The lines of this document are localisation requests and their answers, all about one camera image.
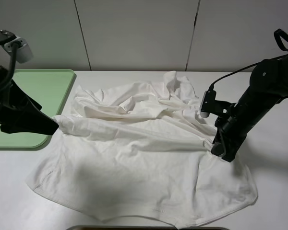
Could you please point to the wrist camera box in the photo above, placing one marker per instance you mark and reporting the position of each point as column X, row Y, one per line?
column 210, row 105
column 23, row 52

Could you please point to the white short sleeve shirt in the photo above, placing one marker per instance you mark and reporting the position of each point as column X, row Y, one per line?
column 141, row 150

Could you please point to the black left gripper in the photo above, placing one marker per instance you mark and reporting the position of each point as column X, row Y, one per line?
column 21, row 113

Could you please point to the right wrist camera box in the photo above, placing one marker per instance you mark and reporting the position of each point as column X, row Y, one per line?
column 210, row 105

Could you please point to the light green plastic tray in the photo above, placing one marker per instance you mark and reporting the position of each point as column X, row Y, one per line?
column 50, row 88

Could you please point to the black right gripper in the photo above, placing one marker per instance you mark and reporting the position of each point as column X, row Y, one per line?
column 232, row 128

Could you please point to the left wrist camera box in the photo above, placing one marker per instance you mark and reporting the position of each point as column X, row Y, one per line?
column 23, row 52

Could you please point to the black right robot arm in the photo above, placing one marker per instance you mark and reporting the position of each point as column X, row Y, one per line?
column 268, row 86

